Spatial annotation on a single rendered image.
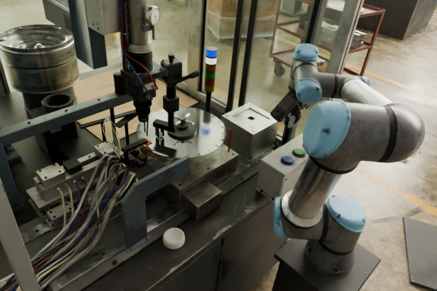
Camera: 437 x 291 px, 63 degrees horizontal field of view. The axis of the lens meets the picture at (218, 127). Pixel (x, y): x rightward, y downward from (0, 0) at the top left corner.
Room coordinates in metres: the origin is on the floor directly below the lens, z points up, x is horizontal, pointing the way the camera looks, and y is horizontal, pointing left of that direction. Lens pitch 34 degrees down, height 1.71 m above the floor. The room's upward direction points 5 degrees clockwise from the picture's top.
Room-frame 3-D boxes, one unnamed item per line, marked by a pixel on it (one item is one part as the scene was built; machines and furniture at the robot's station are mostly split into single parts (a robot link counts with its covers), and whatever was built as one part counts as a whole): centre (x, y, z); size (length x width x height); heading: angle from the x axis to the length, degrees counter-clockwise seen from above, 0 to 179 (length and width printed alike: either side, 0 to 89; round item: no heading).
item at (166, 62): (1.00, 0.16, 1.17); 0.06 x 0.05 x 0.20; 129
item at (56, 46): (1.46, 0.83, 0.93); 0.31 x 0.31 x 0.36
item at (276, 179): (1.08, -0.30, 0.82); 0.28 x 0.11 x 0.15; 138
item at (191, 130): (1.07, 0.13, 0.96); 0.11 x 0.11 x 0.03
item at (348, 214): (0.73, -0.39, 0.91); 0.13 x 0.12 x 0.14; 90
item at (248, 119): (1.28, -0.14, 0.82); 0.18 x 0.18 x 0.15; 48
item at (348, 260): (0.73, -0.39, 0.80); 0.15 x 0.15 x 0.10
